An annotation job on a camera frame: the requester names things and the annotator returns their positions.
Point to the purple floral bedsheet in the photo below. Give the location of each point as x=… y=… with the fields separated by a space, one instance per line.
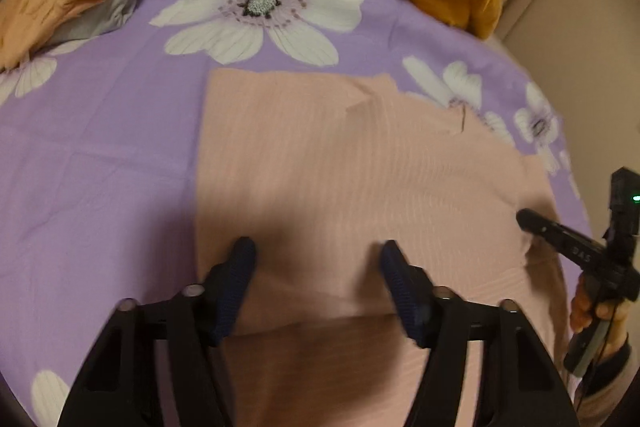
x=100 y=157

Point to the orange cushion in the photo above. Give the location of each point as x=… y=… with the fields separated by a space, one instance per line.
x=465 y=7

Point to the pink striped garment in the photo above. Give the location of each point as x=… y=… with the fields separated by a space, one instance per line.
x=325 y=157

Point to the beige upholstered headboard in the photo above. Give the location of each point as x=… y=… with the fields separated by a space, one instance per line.
x=565 y=32

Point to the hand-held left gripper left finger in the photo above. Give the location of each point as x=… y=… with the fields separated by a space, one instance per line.
x=235 y=287

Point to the person's right forearm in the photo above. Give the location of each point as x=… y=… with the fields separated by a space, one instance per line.
x=612 y=392

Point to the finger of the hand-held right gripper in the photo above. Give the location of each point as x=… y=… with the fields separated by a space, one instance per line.
x=540 y=224

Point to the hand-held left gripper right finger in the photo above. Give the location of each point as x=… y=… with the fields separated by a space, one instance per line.
x=400 y=287

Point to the person's right hand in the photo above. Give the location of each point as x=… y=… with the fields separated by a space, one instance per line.
x=580 y=312

